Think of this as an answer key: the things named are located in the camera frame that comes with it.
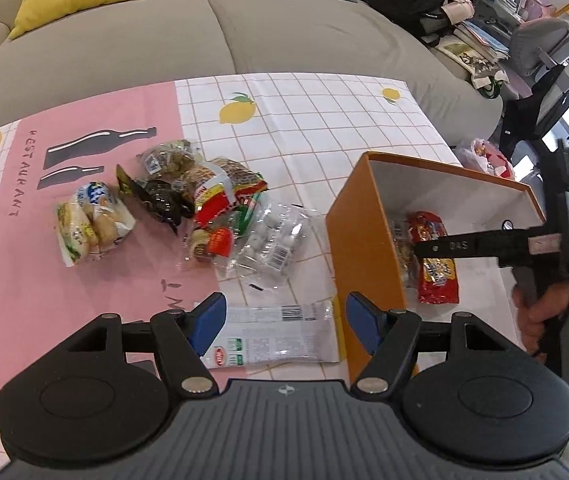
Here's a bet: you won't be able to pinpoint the grey white packet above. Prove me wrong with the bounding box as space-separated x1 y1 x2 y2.
202 301 342 370

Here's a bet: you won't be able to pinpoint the red chips bag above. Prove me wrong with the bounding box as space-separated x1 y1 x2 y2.
407 211 459 304

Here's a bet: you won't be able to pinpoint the clear bag white candies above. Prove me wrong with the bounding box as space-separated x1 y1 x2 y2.
229 200 310 289

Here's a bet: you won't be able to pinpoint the dark black snack packet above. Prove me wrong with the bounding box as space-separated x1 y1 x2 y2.
115 165 194 235

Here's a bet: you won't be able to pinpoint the red yellow snack bag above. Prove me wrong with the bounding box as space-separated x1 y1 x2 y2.
179 157 268 226

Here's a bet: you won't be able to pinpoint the white bread snack bag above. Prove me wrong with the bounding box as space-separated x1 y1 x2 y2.
56 181 136 268

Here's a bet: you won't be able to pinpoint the beige cracker packet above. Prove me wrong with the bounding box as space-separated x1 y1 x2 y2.
389 217 419 288

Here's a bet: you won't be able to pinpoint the small red brown snack packet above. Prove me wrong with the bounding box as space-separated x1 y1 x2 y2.
186 226 236 261

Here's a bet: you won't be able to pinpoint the green sausage stick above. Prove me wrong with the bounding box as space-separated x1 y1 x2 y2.
230 193 260 237

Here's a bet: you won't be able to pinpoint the orange storage box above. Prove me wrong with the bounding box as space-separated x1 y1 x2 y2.
324 149 549 386

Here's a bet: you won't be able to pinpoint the pink trash bin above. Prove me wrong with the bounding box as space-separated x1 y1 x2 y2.
453 139 514 180

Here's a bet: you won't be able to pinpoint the pink white lemon tablecloth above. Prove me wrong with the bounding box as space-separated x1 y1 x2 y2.
0 73 455 468

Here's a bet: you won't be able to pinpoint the brown nuts clear packet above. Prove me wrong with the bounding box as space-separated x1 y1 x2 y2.
137 140 204 179

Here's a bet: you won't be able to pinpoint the grey office chair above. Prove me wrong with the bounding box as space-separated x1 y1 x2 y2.
509 18 569 78

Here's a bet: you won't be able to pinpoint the pile of books and clutter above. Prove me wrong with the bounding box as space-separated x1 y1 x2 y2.
428 0 555 101

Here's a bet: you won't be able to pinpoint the beige grey sofa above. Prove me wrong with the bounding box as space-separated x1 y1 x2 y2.
0 0 502 145

